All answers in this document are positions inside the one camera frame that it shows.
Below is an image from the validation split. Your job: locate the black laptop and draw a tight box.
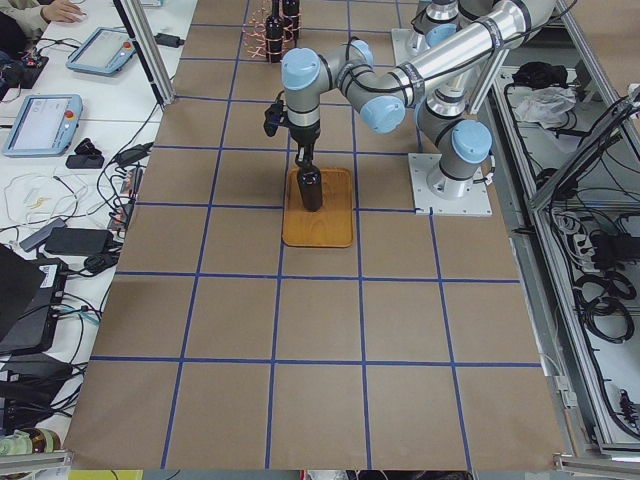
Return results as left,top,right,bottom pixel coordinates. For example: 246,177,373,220
1,246,67,355

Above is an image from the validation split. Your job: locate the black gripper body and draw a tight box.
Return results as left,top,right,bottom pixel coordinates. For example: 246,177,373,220
263,100,321,150

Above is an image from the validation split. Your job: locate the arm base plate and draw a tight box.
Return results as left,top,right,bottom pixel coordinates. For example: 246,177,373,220
391,28,430,66
408,153,492,217

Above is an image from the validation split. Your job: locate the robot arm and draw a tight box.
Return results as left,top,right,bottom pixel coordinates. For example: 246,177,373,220
264,1,555,211

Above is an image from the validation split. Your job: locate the dark wine bottle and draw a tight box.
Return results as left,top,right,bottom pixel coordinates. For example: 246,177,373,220
281,0,301,44
264,0,284,63
297,163,323,212

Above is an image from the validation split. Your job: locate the aluminium frame post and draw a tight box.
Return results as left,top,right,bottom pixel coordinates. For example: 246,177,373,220
113,0,176,108

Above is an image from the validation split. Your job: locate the blue teach pendant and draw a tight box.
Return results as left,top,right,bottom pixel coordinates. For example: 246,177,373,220
66,27,135,76
2,94,83,158

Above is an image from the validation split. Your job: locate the copper wire wine basket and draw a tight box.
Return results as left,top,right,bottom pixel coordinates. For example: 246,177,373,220
243,0,298,62

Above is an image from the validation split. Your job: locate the wooden tray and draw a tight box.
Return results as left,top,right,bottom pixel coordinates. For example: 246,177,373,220
282,167,354,248

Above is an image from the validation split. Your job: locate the black power adapter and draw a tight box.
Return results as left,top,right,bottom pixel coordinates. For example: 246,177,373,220
44,228,113,256

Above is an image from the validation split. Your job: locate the blue teach pendant far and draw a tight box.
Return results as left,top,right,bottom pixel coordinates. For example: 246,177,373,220
66,27,135,76

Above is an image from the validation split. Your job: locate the blue teach pendant near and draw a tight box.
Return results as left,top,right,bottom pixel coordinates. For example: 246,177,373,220
2,94,83,158

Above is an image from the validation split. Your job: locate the person hand on desk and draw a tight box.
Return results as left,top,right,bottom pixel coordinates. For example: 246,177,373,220
41,0,86,23

